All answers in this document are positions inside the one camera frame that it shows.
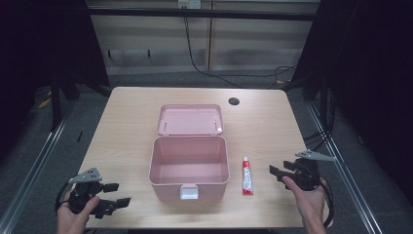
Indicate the black stand leg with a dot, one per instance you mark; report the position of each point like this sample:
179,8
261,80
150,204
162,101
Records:
56,104

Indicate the person's left hand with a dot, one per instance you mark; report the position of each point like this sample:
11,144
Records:
71,222

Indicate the black curtain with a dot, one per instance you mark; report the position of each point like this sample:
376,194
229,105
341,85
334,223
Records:
42,42
367,81

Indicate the round black table grommet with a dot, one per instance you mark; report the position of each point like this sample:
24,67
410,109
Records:
233,101

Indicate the white wall socket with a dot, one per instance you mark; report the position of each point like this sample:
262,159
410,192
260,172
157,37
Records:
189,3

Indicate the black horizontal frame bar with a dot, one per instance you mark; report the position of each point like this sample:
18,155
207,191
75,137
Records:
201,13

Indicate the person's right hand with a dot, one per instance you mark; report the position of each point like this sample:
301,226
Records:
310,203

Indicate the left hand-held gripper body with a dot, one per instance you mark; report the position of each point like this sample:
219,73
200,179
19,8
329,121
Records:
85,190

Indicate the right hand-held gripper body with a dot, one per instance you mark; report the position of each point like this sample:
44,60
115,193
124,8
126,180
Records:
307,174

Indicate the pink plastic storage box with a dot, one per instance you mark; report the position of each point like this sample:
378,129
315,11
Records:
190,162

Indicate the metal floor rail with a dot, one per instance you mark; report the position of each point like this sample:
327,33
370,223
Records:
35,162
344,169

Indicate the yellow floor tape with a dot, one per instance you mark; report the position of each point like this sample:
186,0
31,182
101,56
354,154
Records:
44,103

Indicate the red and white ointment tube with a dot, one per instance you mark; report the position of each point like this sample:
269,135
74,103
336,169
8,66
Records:
247,178

